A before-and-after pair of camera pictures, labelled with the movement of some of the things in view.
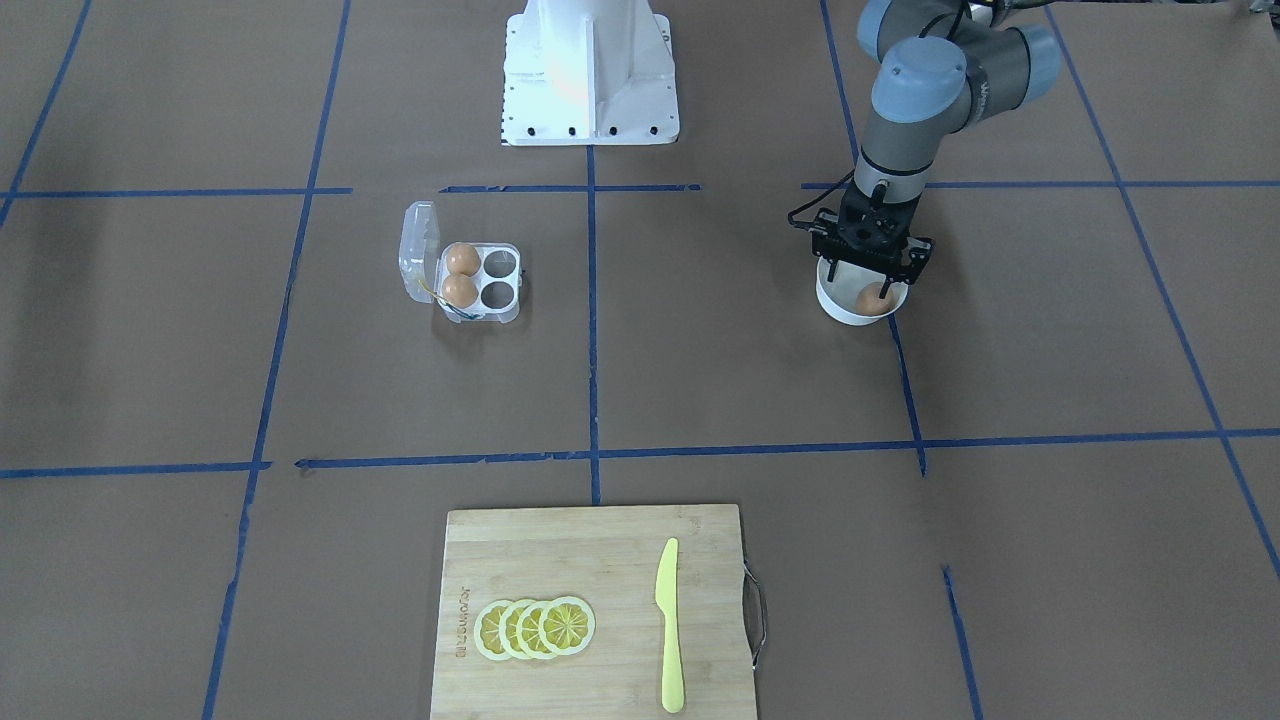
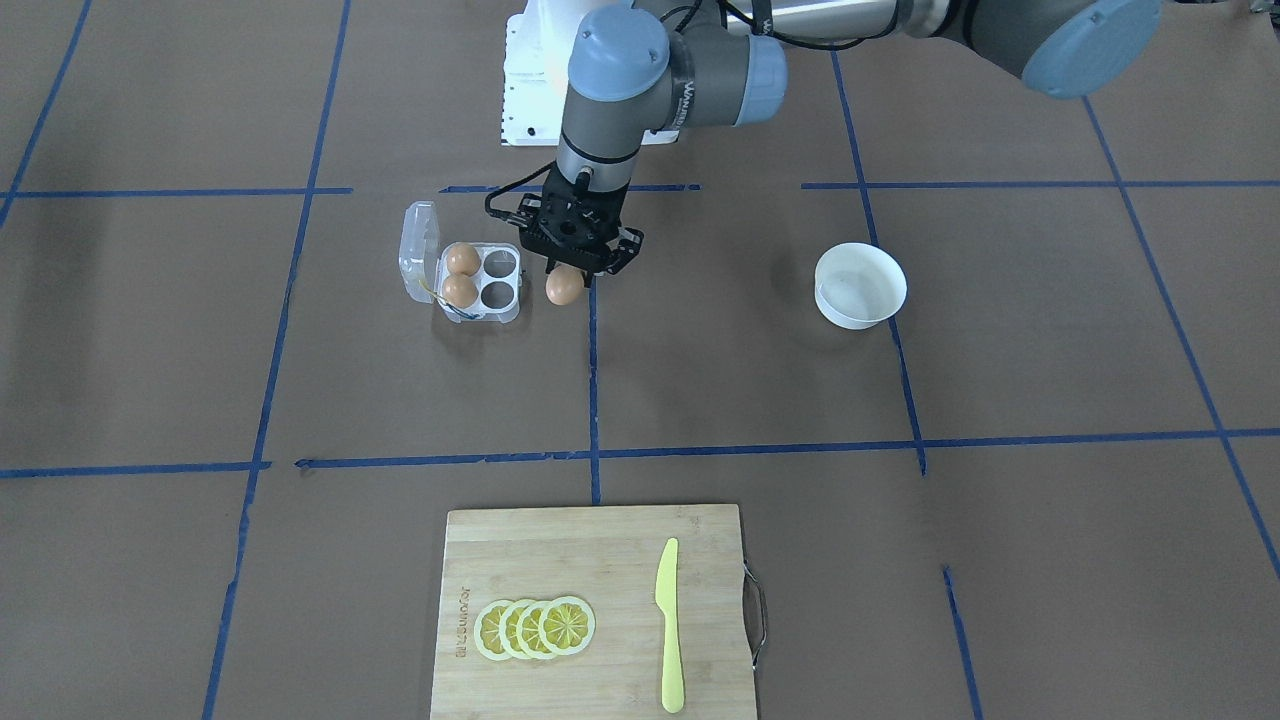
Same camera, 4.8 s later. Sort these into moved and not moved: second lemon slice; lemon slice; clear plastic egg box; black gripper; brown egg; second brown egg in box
Moved: black gripper; brown egg
Not moved: second lemon slice; second brown egg in box; lemon slice; clear plastic egg box
